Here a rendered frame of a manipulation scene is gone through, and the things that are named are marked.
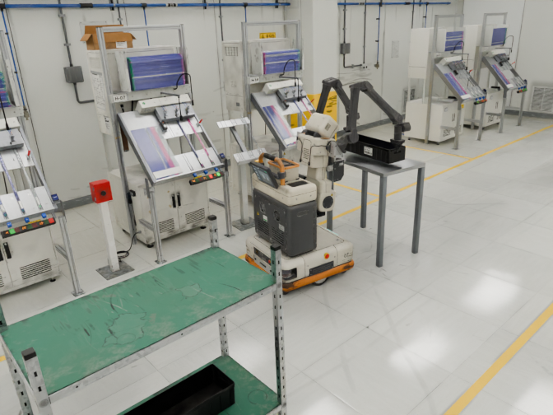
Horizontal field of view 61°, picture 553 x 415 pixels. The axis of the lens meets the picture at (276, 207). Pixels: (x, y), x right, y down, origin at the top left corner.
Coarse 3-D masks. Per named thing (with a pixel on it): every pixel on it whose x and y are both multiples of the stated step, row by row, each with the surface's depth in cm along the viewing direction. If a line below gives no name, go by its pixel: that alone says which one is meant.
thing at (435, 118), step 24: (432, 48) 690; (456, 48) 717; (408, 72) 735; (432, 72) 701; (456, 72) 709; (408, 96) 748; (432, 96) 791; (456, 96) 687; (480, 96) 711; (408, 120) 759; (432, 120) 727; (456, 120) 745; (480, 120) 741; (456, 144) 703
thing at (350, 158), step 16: (352, 160) 386; (368, 160) 385; (384, 176) 351; (384, 192) 356; (416, 192) 381; (384, 208) 362; (416, 208) 385; (384, 224) 367; (416, 224) 389; (416, 240) 395
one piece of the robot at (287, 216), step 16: (256, 160) 353; (272, 160) 329; (256, 176) 355; (304, 176) 349; (256, 192) 360; (272, 192) 337; (288, 192) 320; (304, 192) 325; (256, 208) 366; (272, 208) 343; (288, 208) 324; (304, 208) 330; (256, 224) 372; (272, 224) 348; (288, 224) 328; (304, 224) 334; (272, 240) 354; (288, 240) 333; (304, 240) 339
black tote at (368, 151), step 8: (360, 136) 404; (352, 144) 390; (360, 144) 381; (368, 144) 374; (376, 144) 390; (384, 144) 381; (392, 144) 374; (352, 152) 393; (360, 152) 384; (368, 152) 376; (376, 152) 368; (384, 152) 360; (392, 152) 357; (400, 152) 362; (376, 160) 370; (384, 160) 362; (392, 160) 359; (400, 160) 364
